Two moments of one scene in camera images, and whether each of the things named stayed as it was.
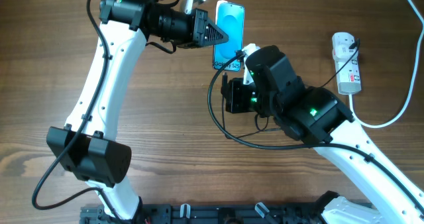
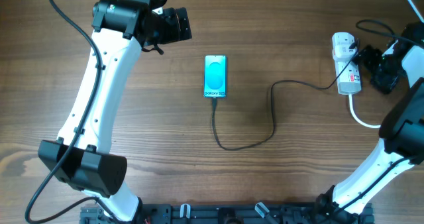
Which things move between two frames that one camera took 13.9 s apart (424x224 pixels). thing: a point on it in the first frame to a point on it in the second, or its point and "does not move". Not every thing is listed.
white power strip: [348, 69] does not move
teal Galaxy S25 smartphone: [230, 18] to [214, 76]
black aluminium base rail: [189, 213] does not move
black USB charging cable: [354, 45] to [272, 100]
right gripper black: [235, 104] to [383, 83]
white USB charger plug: [341, 50] does not move
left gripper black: [199, 24] to [173, 34]
